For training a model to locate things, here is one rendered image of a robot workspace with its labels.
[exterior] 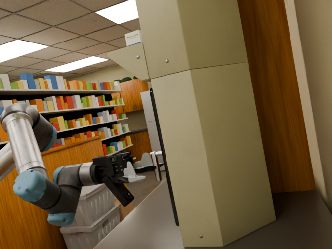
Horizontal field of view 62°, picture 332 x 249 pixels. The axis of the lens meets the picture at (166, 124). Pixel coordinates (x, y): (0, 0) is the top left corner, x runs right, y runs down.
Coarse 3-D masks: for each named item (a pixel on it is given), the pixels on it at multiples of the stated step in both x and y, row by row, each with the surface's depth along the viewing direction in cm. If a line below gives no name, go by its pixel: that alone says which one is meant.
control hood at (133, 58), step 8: (128, 48) 74; (136, 48) 74; (144, 48) 73; (112, 56) 76; (120, 56) 75; (128, 56) 74; (136, 56) 74; (144, 56) 73; (120, 64) 76; (128, 64) 75; (136, 64) 74; (144, 64) 73; (136, 72) 74; (144, 72) 74; (144, 80) 74
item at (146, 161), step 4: (144, 156) 88; (148, 156) 89; (140, 160) 88; (144, 160) 88; (148, 160) 88; (136, 164) 88; (140, 164) 88; (144, 164) 88; (148, 164) 88; (152, 164) 89; (160, 164) 88; (136, 168) 87; (140, 168) 86; (144, 168) 87; (148, 168) 88; (152, 168) 88; (136, 172) 87; (140, 172) 86
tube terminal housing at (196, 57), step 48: (144, 0) 71; (192, 0) 71; (192, 48) 70; (240, 48) 77; (192, 96) 70; (240, 96) 77; (192, 144) 72; (240, 144) 76; (192, 192) 73; (240, 192) 75; (192, 240) 75
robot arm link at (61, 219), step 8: (64, 184) 85; (64, 192) 81; (72, 192) 85; (80, 192) 88; (64, 200) 80; (72, 200) 83; (56, 208) 78; (64, 208) 80; (72, 208) 83; (48, 216) 81; (56, 216) 79; (64, 216) 80; (72, 216) 82; (56, 224) 82; (64, 224) 82
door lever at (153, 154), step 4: (152, 152) 81; (156, 152) 80; (160, 152) 80; (152, 156) 80; (156, 156) 81; (152, 160) 81; (156, 160) 80; (156, 164) 80; (156, 168) 81; (156, 172) 81; (160, 172) 81; (156, 176) 81; (160, 176) 81; (156, 180) 81; (160, 180) 81
